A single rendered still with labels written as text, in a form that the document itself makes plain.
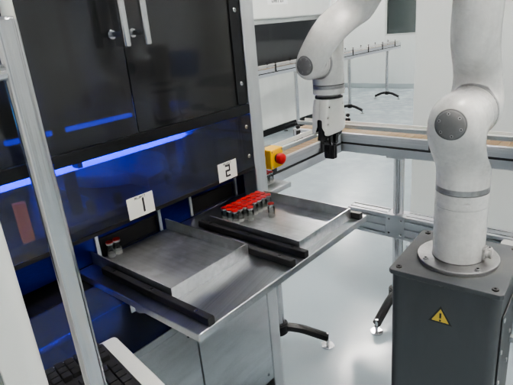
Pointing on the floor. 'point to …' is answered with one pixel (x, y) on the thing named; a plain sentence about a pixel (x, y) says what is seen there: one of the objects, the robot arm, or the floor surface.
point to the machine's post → (258, 176)
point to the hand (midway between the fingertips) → (330, 150)
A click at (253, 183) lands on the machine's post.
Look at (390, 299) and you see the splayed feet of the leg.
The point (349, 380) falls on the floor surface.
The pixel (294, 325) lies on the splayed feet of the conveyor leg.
